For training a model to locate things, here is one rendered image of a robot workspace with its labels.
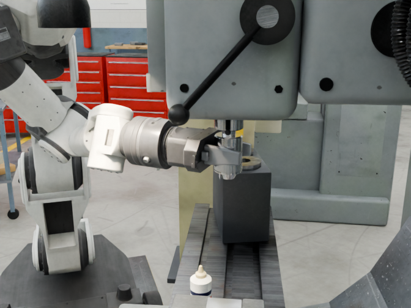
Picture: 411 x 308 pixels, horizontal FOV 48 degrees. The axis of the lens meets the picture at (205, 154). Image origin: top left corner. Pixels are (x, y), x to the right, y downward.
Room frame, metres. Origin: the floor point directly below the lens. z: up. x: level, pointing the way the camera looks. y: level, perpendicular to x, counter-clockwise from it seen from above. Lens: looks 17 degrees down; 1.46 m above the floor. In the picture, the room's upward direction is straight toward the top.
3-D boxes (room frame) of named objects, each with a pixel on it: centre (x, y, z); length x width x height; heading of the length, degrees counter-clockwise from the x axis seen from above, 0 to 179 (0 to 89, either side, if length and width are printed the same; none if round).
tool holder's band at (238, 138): (0.74, -0.04, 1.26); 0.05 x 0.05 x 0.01
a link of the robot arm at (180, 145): (0.78, 0.05, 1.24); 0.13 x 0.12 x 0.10; 157
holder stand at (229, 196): (1.17, -0.09, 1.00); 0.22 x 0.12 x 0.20; 5
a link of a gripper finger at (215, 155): (0.71, -0.03, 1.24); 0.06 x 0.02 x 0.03; 67
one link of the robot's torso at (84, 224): (1.48, 0.50, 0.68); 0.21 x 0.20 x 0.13; 17
